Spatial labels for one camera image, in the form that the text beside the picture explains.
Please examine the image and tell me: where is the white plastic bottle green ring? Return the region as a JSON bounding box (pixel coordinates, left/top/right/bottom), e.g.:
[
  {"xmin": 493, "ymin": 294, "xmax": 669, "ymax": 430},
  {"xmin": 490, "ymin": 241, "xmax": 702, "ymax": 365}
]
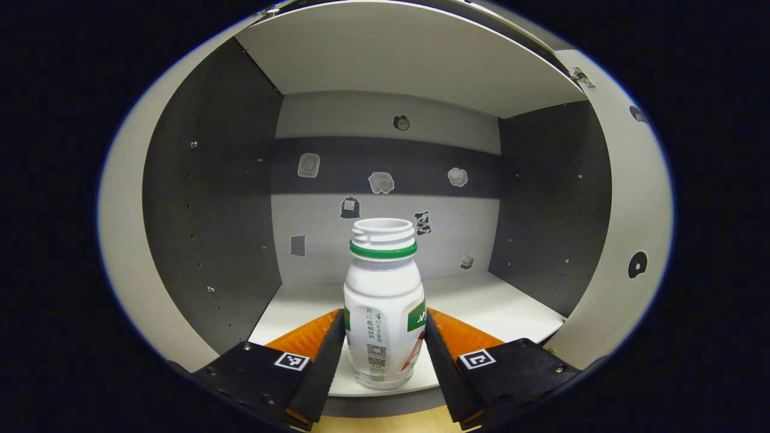
[{"xmin": 343, "ymin": 218, "xmax": 428, "ymax": 392}]

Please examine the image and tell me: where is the white cabinet door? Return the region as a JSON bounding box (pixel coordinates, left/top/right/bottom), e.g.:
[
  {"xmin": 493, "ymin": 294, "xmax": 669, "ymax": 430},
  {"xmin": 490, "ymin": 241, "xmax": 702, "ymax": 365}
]
[
  {"xmin": 544, "ymin": 48, "xmax": 674, "ymax": 370},
  {"xmin": 96, "ymin": 15, "xmax": 283, "ymax": 373}
]

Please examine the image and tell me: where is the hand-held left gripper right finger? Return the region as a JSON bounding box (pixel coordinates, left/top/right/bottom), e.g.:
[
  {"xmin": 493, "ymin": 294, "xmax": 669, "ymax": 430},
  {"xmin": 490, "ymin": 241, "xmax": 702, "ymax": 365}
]
[{"xmin": 424, "ymin": 308, "xmax": 581, "ymax": 431}]

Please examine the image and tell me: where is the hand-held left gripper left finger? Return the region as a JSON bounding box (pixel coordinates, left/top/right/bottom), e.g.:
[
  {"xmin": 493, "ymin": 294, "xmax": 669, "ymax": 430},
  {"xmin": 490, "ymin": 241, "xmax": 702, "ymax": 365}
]
[{"xmin": 192, "ymin": 308, "xmax": 347, "ymax": 431}]

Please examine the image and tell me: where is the white and grey cabinet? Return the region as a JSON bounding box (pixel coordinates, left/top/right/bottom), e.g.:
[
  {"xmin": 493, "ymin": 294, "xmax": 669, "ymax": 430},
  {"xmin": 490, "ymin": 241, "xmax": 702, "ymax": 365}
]
[{"xmin": 141, "ymin": 0, "xmax": 614, "ymax": 416}]

